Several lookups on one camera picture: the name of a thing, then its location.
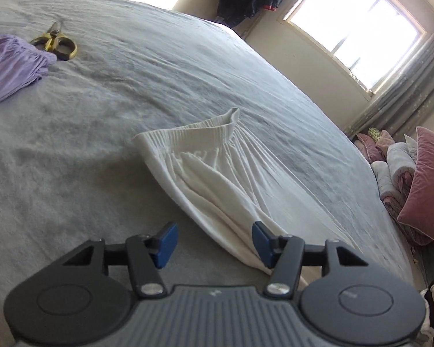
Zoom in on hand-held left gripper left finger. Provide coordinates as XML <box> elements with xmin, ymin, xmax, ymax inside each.
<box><xmin>63</xmin><ymin>223</ymin><xmax>179</xmax><ymax>299</ymax></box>

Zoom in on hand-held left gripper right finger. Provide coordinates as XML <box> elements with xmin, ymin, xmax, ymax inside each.
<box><xmin>252</xmin><ymin>221</ymin><xmax>370</xmax><ymax>300</ymax></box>

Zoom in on white pants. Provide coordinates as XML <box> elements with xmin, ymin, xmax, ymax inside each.
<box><xmin>133</xmin><ymin>107</ymin><xmax>310</xmax><ymax>290</ymax></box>

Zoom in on small pink pillow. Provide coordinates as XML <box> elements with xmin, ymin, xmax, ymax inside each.
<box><xmin>354</xmin><ymin>132</ymin><xmax>387</xmax><ymax>163</ymax></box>

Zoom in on folded white and pink quilt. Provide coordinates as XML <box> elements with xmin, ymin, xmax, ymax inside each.
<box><xmin>371</xmin><ymin>141</ymin><xmax>418</xmax><ymax>221</ymax></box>

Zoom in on grey bedsheet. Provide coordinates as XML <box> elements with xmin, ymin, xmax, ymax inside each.
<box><xmin>0</xmin><ymin>0</ymin><xmax>420</xmax><ymax>347</ymax></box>

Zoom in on large pink pillow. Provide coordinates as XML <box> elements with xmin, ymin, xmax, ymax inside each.
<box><xmin>398</xmin><ymin>126</ymin><xmax>434</xmax><ymax>252</ymax></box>

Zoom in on grey patterned curtain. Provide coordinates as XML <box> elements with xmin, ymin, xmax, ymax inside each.
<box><xmin>342</xmin><ymin>18</ymin><xmax>434</xmax><ymax>141</ymax></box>

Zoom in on window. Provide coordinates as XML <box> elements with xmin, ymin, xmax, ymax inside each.
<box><xmin>282</xmin><ymin>0</ymin><xmax>429</xmax><ymax>93</ymax></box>

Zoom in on purple garment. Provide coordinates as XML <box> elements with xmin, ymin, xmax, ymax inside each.
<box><xmin>0</xmin><ymin>34</ymin><xmax>58</xmax><ymax>111</ymax></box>

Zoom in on gold handled scissors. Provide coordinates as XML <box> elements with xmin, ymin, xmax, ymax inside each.
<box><xmin>30</xmin><ymin>20</ymin><xmax>78</xmax><ymax>61</ymax></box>

